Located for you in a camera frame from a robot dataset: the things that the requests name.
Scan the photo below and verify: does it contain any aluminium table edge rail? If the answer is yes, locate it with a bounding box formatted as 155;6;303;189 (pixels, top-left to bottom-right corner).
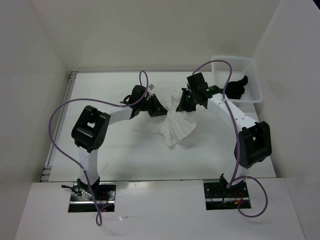
39;71;79;183

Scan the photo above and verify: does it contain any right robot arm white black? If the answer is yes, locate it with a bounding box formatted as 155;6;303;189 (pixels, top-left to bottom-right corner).
176;86;272;197

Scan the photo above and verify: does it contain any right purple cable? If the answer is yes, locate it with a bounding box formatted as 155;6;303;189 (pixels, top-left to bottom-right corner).
192;59;270;218

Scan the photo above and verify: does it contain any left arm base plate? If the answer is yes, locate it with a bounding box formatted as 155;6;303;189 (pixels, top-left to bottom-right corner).
67;181;118;213

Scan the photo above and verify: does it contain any black skirt in basket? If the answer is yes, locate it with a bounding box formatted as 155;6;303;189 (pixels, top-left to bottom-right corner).
225;75;248;100

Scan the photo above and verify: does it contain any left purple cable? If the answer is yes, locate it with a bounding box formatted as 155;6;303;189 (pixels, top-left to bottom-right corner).
47;70;151;227

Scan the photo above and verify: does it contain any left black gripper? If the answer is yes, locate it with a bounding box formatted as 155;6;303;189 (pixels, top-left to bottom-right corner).
138;93;169;117

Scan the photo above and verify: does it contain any white skirt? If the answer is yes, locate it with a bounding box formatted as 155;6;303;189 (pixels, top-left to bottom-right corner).
131;90;197;147

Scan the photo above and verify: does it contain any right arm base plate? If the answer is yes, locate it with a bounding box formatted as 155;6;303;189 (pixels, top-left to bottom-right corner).
203;180;251;211

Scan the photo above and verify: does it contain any white plastic basket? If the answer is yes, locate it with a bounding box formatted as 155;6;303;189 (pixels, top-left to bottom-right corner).
211;55;264;107

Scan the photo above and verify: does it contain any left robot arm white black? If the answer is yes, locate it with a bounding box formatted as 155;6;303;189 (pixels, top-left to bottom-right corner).
71;94;168;200

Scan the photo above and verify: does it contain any purple cable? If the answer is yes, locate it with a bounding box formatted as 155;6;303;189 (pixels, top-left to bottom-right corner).
47;70;151;227
192;59;270;218

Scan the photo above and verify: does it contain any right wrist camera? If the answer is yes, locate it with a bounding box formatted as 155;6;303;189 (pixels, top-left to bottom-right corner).
187;72;208;92

